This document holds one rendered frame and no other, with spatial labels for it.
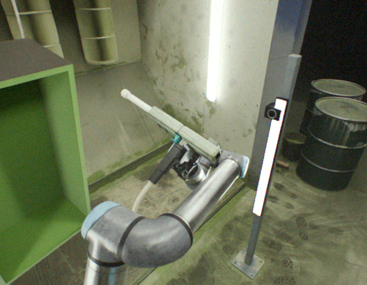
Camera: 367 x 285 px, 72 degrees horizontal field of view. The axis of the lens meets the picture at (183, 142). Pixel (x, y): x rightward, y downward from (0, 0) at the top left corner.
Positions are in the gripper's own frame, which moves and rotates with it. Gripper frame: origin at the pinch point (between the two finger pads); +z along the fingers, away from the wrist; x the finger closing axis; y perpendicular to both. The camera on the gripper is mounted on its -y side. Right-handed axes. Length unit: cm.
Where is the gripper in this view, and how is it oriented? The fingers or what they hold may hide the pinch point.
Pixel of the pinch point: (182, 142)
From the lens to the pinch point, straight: 83.1
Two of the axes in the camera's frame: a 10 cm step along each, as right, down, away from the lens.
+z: -2.2, -4.5, -8.6
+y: -6.6, 7.2, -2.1
